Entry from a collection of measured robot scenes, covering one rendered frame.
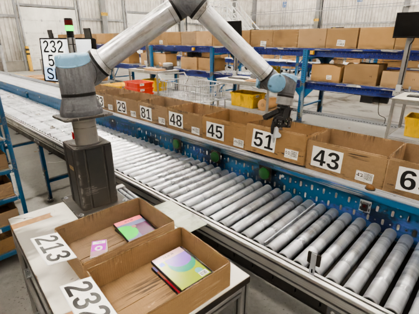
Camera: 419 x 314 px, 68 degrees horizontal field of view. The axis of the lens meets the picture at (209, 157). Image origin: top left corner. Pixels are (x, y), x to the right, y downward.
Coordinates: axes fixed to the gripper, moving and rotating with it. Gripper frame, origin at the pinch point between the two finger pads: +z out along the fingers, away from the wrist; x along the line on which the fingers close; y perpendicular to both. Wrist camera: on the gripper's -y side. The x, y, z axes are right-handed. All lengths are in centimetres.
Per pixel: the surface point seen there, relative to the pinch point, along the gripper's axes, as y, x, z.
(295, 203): 24.0, -6.5, 28.5
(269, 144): -1.8, 0.1, 2.7
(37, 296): -44, -105, 84
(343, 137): 28.0, 29.4, -7.5
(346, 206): 46, 4, 24
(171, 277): 24, -89, 42
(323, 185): 32.7, 2.5, 17.1
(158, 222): -7, -71, 38
